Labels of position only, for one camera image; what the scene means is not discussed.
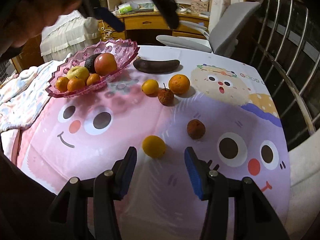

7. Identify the small yellow-orange kumquat front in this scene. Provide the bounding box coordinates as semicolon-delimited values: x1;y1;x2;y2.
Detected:
142;135;166;159

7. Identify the small yellow-orange kumquat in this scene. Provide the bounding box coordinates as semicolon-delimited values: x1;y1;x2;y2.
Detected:
142;135;166;159
141;79;159;95

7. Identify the red lychee front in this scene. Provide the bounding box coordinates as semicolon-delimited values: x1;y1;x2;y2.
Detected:
187;119;206;140

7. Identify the red lychee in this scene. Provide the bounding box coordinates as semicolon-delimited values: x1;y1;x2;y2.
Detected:
187;119;206;140
157;84;175;106

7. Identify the dark avocado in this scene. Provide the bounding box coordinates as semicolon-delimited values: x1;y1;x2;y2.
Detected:
84;53;100;74

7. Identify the red lychee back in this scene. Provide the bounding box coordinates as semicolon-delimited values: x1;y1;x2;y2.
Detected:
157;84;175;106

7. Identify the large orange mandarin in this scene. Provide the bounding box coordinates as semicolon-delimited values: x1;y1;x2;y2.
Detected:
55;76;69;93

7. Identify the small yellow-orange kumquat back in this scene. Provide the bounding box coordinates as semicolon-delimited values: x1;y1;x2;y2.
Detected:
141;79;159;95

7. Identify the white pleated furniture cover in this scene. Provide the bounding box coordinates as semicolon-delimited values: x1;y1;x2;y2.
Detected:
40;10;101;62

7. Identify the wooden desk with drawers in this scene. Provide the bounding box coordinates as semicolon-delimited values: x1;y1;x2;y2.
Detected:
98;11;205;46

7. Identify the pink plastic fruit tray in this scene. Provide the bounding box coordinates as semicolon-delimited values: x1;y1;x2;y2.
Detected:
46;39;139;98

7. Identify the blackened overripe banana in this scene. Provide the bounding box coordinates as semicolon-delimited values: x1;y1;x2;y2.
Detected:
133;58;180;74

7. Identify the grey office chair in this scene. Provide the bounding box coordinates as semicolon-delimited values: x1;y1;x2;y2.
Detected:
156;0;263;57

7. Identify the cartoon printed bedsheet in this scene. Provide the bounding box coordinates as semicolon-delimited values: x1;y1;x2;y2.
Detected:
17;46;290;239

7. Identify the pastel floral blanket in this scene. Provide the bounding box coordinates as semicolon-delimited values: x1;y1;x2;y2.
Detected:
1;60;65;132

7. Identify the metal bed rail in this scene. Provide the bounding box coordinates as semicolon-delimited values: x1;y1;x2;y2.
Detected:
232;0;319;150

